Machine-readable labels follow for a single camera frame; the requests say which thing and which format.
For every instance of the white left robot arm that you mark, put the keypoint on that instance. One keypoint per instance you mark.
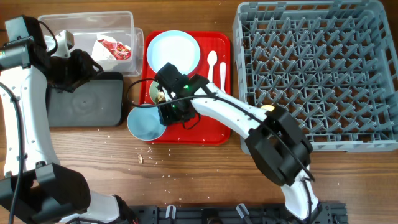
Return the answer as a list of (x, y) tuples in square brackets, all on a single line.
[(36, 188)]

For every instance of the light blue bowl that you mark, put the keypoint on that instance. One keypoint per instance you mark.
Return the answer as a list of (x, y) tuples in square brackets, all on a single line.
[(144, 123)]

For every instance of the white plastic spoon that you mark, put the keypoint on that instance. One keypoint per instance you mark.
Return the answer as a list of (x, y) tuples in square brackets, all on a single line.
[(212, 60)]

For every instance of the brown food scrap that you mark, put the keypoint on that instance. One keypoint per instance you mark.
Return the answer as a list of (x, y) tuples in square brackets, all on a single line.
[(140, 159)]

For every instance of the grey dishwasher rack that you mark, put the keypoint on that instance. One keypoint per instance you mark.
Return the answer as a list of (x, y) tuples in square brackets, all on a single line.
[(331, 64)]

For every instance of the light blue plate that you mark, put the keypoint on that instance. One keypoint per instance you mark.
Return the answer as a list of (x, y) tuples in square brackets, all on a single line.
[(176, 47)]

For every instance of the black plastic tray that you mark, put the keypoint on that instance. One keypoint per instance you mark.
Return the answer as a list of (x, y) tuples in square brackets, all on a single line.
[(97, 103)]

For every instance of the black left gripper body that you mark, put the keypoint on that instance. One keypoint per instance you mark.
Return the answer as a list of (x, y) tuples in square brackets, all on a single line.
[(70, 72)]

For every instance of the clear plastic waste bin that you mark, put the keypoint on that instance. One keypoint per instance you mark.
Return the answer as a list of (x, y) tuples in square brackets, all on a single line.
[(117, 24)]

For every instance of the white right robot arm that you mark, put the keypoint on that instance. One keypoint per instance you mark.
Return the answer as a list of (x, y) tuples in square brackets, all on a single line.
[(278, 147)]

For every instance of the crumpled white paper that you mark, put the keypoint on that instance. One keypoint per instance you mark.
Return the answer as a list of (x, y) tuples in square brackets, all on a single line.
[(99, 51)]

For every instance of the red snack wrapper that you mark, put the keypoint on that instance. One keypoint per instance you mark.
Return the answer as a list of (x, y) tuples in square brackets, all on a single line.
[(117, 49)]

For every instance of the yellow plastic cup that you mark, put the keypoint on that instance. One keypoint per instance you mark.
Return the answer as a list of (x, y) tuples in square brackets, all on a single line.
[(268, 107)]

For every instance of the white plastic fork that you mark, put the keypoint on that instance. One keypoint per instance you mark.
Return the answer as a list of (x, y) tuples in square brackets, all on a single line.
[(222, 76)]

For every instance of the green bowl with rice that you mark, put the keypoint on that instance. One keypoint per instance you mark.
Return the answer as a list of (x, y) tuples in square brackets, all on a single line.
[(157, 93)]

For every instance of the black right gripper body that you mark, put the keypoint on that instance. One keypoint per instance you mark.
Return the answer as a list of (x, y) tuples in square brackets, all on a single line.
[(171, 114)]

